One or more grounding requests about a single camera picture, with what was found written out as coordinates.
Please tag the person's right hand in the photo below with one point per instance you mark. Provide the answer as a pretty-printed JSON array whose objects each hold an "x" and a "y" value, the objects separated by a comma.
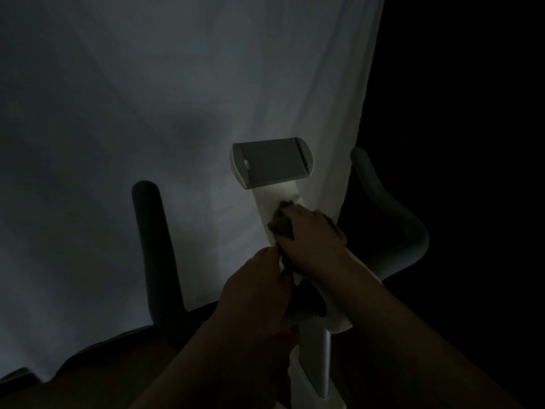
[{"x": 315, "y": 242}]

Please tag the white exercise bike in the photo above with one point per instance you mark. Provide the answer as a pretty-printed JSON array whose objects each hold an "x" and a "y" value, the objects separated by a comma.
[{"x": 315, "y": 357}]

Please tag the white hanging sheet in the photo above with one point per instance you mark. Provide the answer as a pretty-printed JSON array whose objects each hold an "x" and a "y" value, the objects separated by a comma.
[{"x": 127, "y": 166}]

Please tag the person's left hand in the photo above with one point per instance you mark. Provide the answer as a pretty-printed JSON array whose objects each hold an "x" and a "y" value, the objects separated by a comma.
[{"x": 255, "y": 293}]

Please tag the person's right forearm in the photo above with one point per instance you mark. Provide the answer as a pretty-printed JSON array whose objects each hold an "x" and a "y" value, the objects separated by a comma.
[{"x": 417, "y": 345}]

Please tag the person's left forearm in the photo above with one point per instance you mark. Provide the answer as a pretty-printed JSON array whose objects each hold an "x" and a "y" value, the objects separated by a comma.
[{"x": 204, "y": 370}]

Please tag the grey white tablet holder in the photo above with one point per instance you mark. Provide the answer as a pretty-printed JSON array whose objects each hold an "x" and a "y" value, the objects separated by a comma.
[{"x": 272, "y": 161}]

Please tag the grey cleaning cloth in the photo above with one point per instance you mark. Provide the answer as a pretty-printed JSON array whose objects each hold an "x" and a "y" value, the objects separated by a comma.
[{"x": 283, "y": 225}]

